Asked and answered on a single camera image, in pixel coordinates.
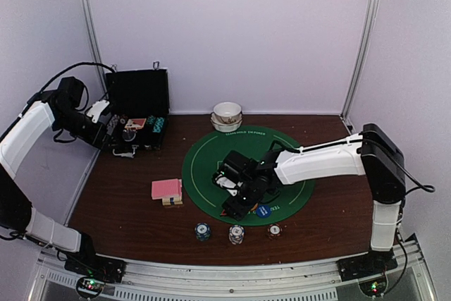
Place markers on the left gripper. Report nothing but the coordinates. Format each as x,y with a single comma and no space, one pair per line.
93,139

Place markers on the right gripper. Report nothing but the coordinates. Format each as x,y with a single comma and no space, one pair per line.
237,211

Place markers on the blue round dealer button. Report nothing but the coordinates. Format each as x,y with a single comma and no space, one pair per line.
263,211

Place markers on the light blue chip stack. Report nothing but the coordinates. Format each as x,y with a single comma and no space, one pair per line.
236,234

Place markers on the brown chip stack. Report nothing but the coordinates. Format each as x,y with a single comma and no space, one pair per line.
274,231

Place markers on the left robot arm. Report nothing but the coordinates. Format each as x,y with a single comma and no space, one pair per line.
39,168

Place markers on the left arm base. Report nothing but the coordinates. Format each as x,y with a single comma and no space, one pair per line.
94,277

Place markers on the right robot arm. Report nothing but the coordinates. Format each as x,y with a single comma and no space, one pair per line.
370,153

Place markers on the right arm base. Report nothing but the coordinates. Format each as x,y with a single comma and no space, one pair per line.
370,270

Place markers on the clear dealer puck in case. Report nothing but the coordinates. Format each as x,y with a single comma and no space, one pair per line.
128,135

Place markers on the cards in case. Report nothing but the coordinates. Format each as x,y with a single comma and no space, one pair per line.
135,124

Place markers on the round green poker mat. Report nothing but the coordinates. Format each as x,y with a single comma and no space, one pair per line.
205,156

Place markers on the black poker chip case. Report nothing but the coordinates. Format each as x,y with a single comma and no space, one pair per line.
137,94

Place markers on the dark blue chip stack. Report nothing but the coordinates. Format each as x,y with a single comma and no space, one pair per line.
202,231

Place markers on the teal chip stack in case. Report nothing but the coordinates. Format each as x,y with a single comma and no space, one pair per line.
159,124

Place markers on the lower white ceramic bowl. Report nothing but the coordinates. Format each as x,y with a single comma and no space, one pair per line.
225,127

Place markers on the white ceramic bowl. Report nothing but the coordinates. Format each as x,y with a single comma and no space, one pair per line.
225,127
227,111

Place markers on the gold blue card box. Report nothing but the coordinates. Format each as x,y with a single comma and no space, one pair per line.
173,199

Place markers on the pink playing card deck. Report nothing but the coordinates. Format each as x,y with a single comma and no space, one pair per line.
158,188

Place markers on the upper white ceramic bowl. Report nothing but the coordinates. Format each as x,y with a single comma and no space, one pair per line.
227,111

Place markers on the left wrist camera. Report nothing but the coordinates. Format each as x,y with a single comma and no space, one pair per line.
97,110

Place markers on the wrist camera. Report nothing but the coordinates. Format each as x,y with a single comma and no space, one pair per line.
233,171
97,110

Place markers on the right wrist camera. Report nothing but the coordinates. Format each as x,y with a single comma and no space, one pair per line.
233,171

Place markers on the left aluminium post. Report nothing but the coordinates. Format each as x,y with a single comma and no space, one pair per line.
89,24

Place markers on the aluminium post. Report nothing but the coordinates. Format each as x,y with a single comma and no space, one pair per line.
369,21
89,24

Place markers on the aluminium front rail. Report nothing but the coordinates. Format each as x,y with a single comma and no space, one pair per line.
314,280

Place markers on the right aluminium post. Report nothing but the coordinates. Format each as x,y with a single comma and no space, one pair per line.
369,21

